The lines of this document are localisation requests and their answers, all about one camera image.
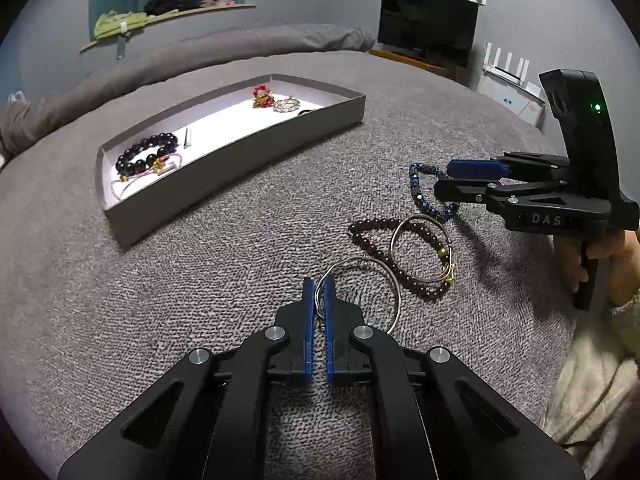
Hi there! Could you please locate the green cloth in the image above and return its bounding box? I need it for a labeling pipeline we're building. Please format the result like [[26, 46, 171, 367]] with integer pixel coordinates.
[[94, 10, 150, 40]]

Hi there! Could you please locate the black cloth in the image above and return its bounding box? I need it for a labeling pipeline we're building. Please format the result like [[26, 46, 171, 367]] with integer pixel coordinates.
[[144, 0, 201, 15]]

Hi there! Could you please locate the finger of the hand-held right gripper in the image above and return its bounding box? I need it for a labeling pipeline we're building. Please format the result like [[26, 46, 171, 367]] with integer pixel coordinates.
[[446, 152, 571, 181], [432, 176, 576, 213]]

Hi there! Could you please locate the gold chain red bead bracelet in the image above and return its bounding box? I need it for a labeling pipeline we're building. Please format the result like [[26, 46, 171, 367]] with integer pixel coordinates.
[[251, 85, 277, 110]]

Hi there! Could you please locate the wooden television stand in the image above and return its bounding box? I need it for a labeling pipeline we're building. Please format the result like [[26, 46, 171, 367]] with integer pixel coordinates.
[[369, 47, 466, 81]]

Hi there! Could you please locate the blue bead bracelet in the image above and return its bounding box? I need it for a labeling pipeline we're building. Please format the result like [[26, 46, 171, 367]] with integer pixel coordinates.
[[407, 161, 461, 222]]

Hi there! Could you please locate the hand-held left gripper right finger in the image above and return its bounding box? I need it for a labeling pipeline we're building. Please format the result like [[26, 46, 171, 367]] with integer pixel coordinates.
[[322, 277, 586, 480]]

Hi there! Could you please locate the pink cord bracelet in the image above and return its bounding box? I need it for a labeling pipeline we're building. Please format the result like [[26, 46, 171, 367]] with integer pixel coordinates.
[[110, 155, 183, 203]]

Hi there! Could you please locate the thin silver wire bangle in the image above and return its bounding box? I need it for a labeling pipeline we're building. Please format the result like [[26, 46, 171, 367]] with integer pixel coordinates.
[[314, 255, 402, 335]]

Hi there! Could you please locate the silver bangle with gold charm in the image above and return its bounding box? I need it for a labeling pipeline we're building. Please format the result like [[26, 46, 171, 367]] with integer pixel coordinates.
[[389, 214, 457, 287]]

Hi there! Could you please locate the white router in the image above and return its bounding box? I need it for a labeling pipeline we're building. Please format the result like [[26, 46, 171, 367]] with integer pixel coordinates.
[[481, 42, 531, 79]]

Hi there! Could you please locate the wooden window shelf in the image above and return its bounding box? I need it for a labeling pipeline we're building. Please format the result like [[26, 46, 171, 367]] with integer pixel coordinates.
[[79, 2, 257, 53]]

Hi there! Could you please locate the grey cardboard box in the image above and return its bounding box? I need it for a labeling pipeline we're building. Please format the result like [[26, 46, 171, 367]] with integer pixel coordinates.
[[95, 74, 366, 250]]

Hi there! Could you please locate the large dark bead bracelet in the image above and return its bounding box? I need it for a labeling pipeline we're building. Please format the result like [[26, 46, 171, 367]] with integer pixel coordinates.
[[115, 132, 180, 181]]

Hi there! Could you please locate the black television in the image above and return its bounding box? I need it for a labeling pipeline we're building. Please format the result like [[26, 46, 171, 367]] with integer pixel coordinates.
[[376, 0, 480, 68]]

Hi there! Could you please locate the dark red bead bracelet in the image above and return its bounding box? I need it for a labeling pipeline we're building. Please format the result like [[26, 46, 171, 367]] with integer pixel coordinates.
[[348, 216, 453, 302]]

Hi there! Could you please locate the person's right hand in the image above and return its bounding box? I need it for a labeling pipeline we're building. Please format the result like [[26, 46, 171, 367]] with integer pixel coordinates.
[[574, 230, 640, 307]]

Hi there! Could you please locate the grey duvet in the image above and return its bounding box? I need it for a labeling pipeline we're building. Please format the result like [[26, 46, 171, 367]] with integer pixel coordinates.
[[0, 24, 378, 161]]

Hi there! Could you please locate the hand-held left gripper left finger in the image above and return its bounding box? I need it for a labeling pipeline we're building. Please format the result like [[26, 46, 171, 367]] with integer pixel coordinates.
[[57, 276, 317, 480]]

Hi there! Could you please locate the person's right forearm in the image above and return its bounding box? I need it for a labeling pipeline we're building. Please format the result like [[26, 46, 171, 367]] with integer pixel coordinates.
[[542, 290, 640, 476]]

